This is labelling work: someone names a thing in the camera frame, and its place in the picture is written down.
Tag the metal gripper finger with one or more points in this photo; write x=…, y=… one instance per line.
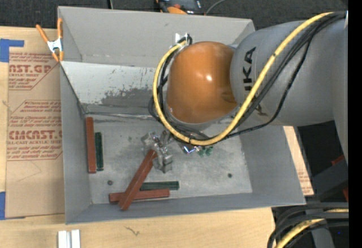
x=164, y=163
x=147, y=141

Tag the red-brown block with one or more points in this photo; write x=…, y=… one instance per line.
x=91, y=145
x=154, y=193
x=137, y=182

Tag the dark green flat block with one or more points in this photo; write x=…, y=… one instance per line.
x=161, y=185
x=99, y=151

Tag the grey metal bin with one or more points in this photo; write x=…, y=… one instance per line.
x=198, y=173

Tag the brown cardboard board red print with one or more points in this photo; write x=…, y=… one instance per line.
x=31, y=156

